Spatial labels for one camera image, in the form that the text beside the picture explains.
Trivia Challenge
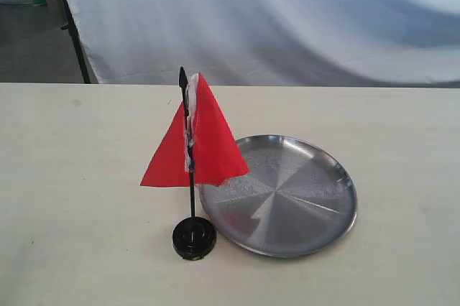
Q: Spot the black backdrop stand pole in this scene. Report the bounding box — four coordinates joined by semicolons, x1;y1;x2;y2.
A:
61;0;91;84

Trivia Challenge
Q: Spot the black round flag base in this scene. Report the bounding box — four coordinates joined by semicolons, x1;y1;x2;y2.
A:
172;216;216;261

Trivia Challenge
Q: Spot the red flag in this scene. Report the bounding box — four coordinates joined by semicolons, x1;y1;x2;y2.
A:
140;67;249;217

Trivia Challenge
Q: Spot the round silver metal plate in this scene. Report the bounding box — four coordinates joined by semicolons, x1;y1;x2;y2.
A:
200;134;357;259

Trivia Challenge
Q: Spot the white backdrop cloth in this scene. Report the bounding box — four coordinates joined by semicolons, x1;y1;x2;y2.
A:
67;0;459;88

